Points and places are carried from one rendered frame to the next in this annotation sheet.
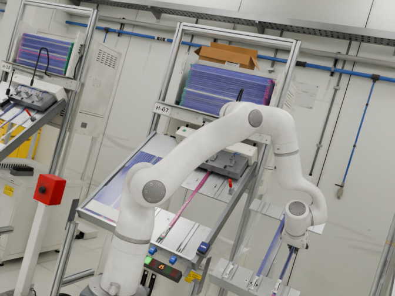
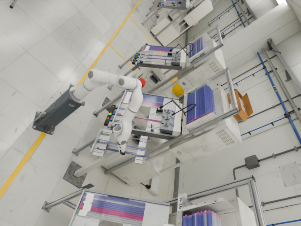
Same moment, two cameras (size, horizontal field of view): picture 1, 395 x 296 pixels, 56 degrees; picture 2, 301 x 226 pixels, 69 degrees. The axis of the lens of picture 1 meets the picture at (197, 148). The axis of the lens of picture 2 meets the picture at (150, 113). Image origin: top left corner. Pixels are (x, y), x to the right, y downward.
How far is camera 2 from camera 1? 171 cm
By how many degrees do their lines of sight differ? 46
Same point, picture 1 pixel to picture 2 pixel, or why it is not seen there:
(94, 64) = (206, 65)
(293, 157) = (127, 110)
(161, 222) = not seen: hidden behind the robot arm
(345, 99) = not seen: outside the picture
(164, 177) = (95, 73)
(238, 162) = (167, 128)
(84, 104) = (189, 76)
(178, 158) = (104, 74)
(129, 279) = (76, 92)
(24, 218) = not seen: hidden behind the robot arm
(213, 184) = (154, 124)
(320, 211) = (120, 137)
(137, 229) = (85, 82)
